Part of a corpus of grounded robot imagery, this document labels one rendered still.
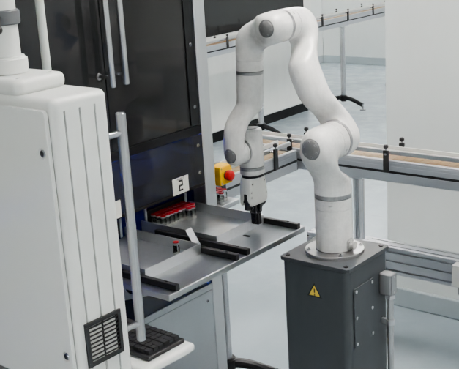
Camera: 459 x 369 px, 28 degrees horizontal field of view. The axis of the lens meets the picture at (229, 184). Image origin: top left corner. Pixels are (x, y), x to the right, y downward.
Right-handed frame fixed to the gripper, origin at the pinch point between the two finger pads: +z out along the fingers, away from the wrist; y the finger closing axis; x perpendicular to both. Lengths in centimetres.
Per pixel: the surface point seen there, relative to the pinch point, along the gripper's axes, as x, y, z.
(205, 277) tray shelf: 12.2, 42.6, 4.7
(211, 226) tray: -15.8, 5.7, 3.4
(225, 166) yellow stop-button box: -26.6, -17.6, -11.6
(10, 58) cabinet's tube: 9, 100, -70
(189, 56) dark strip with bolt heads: -26, -3, -55
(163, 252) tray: -13.2, 33.4, 3.5
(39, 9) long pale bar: -18, 67, -78
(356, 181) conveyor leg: -12, -86, 11
